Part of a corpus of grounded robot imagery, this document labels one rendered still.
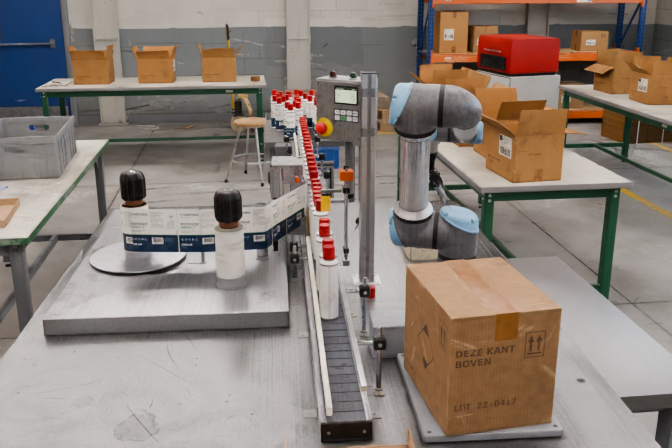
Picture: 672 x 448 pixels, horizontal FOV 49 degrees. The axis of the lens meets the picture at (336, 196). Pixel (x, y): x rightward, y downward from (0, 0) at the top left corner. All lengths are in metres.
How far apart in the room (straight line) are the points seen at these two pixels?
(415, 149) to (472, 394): 0.75
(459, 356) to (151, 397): 0.73
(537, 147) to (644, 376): 2.04
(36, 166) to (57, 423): 2.38
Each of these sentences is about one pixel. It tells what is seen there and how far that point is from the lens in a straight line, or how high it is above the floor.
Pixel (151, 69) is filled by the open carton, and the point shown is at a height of 0.92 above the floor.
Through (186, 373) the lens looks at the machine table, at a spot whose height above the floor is 0.83.
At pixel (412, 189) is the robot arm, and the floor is 1.19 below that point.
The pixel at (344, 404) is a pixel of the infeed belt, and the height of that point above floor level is 0.88.
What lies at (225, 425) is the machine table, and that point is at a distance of 1.71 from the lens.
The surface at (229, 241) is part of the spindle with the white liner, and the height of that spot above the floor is 1.03.
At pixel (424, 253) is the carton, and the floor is 0.85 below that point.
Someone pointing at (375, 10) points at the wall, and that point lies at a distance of 9.92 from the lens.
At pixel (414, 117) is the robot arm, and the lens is 1.99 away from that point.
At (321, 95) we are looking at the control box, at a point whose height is 1.42.
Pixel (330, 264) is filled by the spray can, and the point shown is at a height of 1.04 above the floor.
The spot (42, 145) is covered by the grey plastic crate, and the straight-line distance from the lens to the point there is 3.99.
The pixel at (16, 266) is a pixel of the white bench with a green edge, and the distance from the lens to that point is 3.23.
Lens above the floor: 1.76
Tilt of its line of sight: 16 degrees down
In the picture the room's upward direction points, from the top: straight up
